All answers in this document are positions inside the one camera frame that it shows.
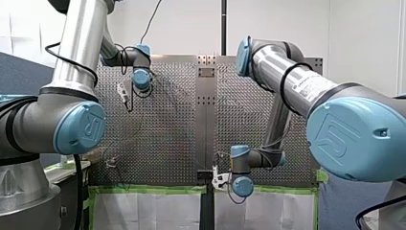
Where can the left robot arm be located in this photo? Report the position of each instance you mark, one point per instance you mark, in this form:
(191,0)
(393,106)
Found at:
(76,48)

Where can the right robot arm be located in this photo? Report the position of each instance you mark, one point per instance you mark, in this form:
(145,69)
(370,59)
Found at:
(351,134)

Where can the black pole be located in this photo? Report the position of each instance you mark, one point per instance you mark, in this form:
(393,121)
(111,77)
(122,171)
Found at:
(223,25)

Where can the grey board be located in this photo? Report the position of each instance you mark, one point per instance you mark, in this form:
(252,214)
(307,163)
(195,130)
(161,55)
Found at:
(346,206)

